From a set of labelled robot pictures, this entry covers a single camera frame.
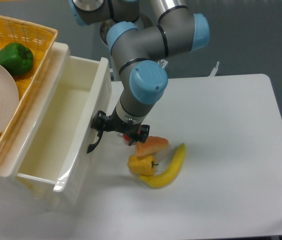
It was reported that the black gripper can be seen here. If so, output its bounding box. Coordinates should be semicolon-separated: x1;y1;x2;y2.
90;110;150;146

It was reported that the white drawer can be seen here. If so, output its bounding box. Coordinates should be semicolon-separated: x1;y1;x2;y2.
17;56;111;195

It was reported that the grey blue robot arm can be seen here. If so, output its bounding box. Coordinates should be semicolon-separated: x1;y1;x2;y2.
69;0;210;144

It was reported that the white drawer cabinet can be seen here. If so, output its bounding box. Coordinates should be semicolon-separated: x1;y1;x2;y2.
0;42;71;209

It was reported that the red bell pepper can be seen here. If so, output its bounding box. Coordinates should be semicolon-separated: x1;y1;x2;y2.
123;127;142;143

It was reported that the orange toast slice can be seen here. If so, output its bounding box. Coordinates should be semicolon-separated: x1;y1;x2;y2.
135;136;169;157

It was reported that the yellow bell pepper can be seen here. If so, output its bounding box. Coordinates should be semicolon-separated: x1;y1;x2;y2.
127;155;159;176

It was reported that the yellow banana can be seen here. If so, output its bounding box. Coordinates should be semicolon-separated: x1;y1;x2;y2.
139;143;187;189

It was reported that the green bell pepper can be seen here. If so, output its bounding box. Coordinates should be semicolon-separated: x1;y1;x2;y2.
0;42;33;76

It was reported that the yellow woven basket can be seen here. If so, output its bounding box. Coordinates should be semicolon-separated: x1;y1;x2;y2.
0;11;58;173

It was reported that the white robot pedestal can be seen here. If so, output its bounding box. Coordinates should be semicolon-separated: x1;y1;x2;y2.
99;12;154;82

